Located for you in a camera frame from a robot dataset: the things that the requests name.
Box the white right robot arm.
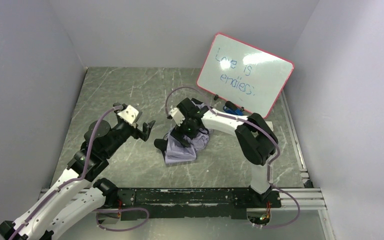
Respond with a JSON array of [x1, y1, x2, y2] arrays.
[[153, 98, 279, 196]]

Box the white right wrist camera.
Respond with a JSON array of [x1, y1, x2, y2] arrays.
[[168, 107, 186, 126]]

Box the white paper box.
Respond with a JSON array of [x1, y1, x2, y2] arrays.
[[265, 121, 274, 131]]

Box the lilac and black folding umbrella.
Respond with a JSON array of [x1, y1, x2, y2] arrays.
[[153, 98, 213, 164]]

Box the blue whiteboard eraser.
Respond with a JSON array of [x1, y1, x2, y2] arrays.
[[222, 101, 244, 116]]

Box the lilac left arm cable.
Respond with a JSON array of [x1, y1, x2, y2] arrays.
[[8, 105, 150, 240]]

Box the red framed whiteboard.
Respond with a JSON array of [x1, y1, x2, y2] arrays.
[[196, 33, 295, 118]]

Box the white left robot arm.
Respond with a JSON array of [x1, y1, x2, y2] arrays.
[[0, 103, 155, 240]]

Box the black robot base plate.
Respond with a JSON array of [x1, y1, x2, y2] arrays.
[[102, 187, 282, 221]]

